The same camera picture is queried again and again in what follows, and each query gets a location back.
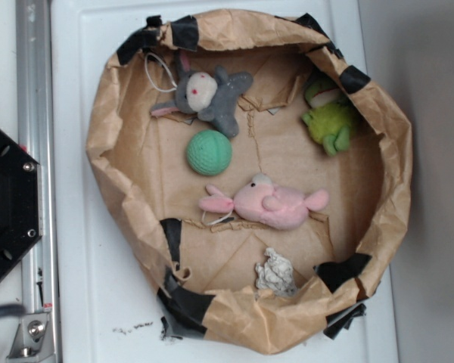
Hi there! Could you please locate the aluminium frame rail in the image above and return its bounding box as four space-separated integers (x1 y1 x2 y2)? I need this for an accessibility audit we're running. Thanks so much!
16 1 63 362

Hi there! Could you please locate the grey plush bunny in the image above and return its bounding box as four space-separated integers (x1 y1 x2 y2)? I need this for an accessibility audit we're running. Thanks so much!
151 51 253 138

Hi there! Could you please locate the green foam ball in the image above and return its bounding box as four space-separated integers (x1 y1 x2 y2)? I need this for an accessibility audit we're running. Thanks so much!
186 130 232 176

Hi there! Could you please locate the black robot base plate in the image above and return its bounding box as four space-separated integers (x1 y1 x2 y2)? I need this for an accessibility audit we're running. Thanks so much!
0 129 41 283

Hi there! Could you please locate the green plush frog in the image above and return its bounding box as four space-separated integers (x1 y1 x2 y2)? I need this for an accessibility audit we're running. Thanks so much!
301 76 359 156

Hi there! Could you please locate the crumpled white paper wad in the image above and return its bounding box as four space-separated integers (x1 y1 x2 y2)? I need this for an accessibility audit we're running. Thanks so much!
255 247 298 297

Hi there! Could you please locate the metal corner bracket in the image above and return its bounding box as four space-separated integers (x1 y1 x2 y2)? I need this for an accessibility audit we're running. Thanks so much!
6 312 54 362

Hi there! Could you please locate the white tray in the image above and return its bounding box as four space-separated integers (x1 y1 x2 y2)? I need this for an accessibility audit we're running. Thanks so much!
51 1 398 362

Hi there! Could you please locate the brown paper bag bin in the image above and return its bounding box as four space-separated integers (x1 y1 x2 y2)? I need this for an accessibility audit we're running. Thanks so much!
86 9 412 354

